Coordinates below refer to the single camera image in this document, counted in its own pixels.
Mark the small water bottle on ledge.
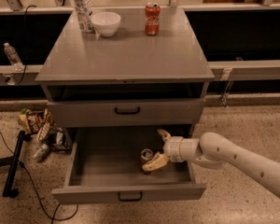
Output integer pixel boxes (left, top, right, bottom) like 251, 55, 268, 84
4, 42, 24, 72

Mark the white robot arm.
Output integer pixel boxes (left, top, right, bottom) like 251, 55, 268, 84
142, 129, 280, 199

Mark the red cola can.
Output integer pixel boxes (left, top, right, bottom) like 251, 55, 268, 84
145, 3, 161, 35

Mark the black floor cable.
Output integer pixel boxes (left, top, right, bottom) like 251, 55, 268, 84
0, 120, 79, 224

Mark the clear plastic water bottle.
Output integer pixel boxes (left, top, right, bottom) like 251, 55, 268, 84
74, 0, 94, 33

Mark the black drawer handle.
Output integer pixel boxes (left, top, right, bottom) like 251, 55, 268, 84
118, 191, 143, 203
114, 106, 141, 115

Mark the black upper drawer handle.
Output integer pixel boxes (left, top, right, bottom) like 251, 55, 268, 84
114, 106, 141, 115

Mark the grey drawer cabinet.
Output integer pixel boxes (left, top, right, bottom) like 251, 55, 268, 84
35, 7, 216, 205

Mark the open grey lower drawer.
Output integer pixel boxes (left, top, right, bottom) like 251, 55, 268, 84
52, 126, 206, 204

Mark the white ceramic bowl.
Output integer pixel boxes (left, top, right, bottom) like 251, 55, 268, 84
91, 12, 121, 37

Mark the snack bag pile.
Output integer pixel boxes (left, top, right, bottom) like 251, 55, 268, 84
18, 108, 72, 151

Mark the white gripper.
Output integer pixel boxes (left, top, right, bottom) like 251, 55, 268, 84
142, 129, 200, 172

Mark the black stand leg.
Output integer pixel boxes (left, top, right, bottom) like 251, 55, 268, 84
0, 131, 26, 198

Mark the closed grey upper drawer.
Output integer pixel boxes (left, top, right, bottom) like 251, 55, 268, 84
48, 99, 204, 128

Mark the black lower drawer handle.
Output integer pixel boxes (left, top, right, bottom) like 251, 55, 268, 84
118, 191, 143, 203

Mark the crushed can on floor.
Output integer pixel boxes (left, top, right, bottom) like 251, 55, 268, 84
33, 144, 49, 162

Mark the orange soda can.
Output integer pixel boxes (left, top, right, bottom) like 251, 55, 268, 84
140, 148, 154, 175

